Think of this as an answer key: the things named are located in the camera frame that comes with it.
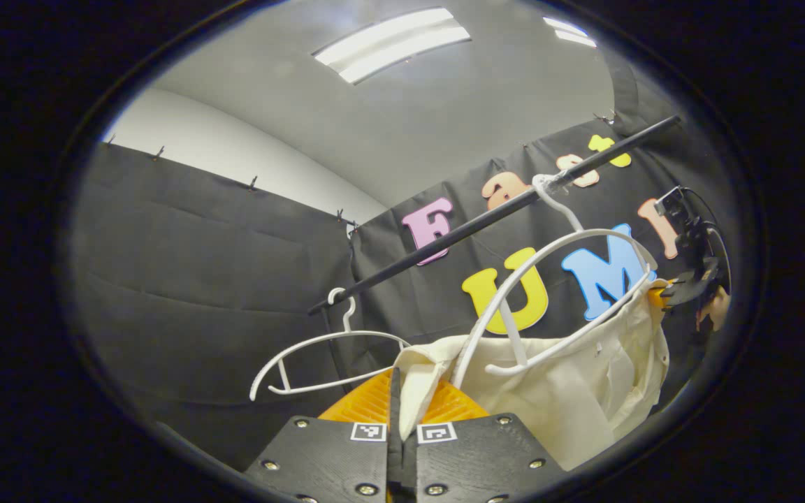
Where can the cream button shirt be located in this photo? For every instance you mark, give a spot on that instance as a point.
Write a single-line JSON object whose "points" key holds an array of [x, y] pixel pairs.
{"points": [[577, 391]]}

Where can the large ceiling light panel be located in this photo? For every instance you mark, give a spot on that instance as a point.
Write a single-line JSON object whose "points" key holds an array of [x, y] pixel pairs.
{"points": [[388, 45]]}

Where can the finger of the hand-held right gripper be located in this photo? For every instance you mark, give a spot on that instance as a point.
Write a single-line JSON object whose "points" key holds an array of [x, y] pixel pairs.
{"points": [[685, 290]]}

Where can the small ceiling light panel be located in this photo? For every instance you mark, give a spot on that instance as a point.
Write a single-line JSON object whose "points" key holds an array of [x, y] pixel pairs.
{"points": [[570, 31]]}

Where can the black clothes rack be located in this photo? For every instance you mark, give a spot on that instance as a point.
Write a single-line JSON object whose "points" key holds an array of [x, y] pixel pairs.
{"points": [[444, 241]]}

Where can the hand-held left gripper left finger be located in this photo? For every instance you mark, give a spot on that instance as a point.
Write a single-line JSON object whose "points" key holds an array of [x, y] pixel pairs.
{"points": [[325, 457]]}

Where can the white plastic hanger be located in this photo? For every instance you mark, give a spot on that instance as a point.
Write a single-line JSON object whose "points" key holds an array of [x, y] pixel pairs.
{"points": [[318, 340], [549, 246]]}

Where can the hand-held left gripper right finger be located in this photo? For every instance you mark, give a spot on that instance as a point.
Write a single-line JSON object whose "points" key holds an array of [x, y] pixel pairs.
{"points": [[479, 457]]}

